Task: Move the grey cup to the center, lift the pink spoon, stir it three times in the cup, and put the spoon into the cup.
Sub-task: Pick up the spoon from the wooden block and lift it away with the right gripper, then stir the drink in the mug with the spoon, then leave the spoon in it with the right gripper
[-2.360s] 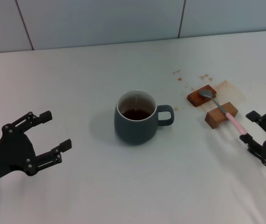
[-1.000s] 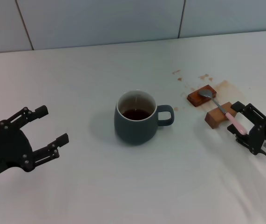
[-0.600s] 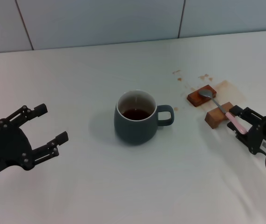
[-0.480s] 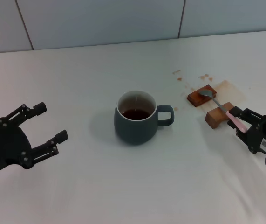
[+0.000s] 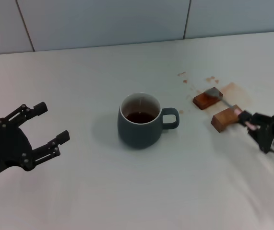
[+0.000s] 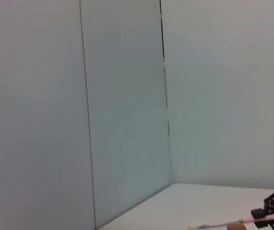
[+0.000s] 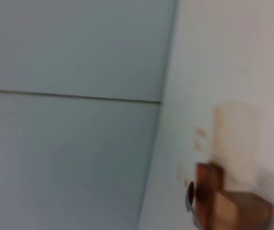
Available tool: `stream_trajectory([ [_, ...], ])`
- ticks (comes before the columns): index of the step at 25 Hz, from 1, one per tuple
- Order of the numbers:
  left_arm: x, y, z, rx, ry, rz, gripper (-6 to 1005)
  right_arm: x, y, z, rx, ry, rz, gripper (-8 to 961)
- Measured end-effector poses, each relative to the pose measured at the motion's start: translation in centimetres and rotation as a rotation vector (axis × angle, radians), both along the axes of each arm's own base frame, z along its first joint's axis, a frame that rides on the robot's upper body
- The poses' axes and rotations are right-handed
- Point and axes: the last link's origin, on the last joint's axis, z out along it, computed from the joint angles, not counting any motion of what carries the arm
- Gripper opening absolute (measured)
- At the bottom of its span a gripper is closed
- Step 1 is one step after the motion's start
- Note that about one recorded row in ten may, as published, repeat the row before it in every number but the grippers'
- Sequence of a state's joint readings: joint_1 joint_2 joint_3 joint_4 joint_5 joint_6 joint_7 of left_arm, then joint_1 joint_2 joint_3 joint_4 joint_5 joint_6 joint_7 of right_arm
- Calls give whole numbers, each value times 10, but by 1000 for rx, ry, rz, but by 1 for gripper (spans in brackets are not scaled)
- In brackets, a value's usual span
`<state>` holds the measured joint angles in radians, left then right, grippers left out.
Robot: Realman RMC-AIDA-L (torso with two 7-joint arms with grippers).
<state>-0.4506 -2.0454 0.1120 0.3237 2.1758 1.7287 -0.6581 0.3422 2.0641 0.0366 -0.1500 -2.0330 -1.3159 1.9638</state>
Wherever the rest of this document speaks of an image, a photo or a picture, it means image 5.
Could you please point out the grey ceramic mug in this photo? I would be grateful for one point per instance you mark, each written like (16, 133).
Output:
(139, 134)

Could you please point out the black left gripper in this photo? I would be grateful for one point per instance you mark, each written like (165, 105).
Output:
(6, 146)

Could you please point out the light brown wooden block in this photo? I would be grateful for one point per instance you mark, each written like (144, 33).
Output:
(222, 119)

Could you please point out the dark stained wooden block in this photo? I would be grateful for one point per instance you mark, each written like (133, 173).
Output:
(202, 102)

